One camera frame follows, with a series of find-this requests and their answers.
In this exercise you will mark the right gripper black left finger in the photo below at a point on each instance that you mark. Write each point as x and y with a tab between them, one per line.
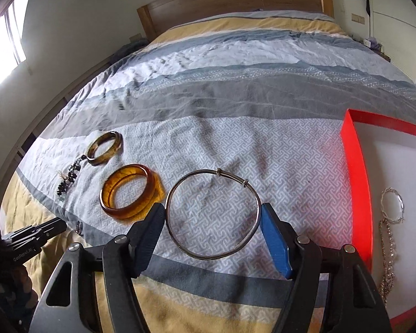
143	237

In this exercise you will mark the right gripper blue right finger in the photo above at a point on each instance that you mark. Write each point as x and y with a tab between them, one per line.
275	241

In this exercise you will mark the thin silver bangle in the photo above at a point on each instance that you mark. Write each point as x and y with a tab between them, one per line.
212	214

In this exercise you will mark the blue white gloved left hand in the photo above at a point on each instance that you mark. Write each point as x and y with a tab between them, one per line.
17	296

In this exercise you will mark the amber orange bangle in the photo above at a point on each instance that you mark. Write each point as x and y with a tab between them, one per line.
129	192

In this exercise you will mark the dark brown bangle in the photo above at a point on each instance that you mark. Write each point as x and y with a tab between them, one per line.
103	148

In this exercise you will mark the striped blue yellow duvet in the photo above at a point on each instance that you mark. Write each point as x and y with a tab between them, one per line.
262	95

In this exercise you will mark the red shallow gift box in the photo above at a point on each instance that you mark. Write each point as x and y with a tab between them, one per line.
380	155

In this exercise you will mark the dark grey blanket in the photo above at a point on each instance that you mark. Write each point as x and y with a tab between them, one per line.
127	49

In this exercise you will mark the window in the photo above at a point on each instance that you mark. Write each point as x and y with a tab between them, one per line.
11	30

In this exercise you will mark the wooden nightstand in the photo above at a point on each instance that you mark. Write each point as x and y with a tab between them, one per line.
383	55

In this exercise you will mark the wooden headboard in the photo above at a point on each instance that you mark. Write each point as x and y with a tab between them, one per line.
160	15

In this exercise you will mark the white sliding wardrobe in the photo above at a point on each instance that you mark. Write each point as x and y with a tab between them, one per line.
393	24

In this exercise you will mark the wall light switch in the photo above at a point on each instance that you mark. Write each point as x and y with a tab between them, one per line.
358	19

